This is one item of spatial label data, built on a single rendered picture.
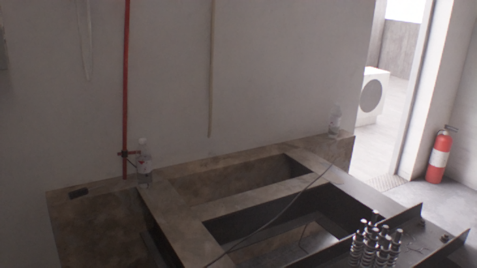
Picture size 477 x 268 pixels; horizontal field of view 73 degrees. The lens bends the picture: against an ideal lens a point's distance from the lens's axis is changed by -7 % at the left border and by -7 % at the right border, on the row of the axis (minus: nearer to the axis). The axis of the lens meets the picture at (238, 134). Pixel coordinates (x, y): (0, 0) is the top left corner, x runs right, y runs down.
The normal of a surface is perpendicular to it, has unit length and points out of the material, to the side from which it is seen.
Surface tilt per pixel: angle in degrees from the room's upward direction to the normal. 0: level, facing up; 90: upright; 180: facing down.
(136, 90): 90
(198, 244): 0
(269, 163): 90
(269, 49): 90
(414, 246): 0
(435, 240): 0
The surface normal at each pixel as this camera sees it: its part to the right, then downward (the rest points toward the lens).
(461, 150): -0.86, 0.15
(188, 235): 0.05, -0.92
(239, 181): 0.52, 0.35
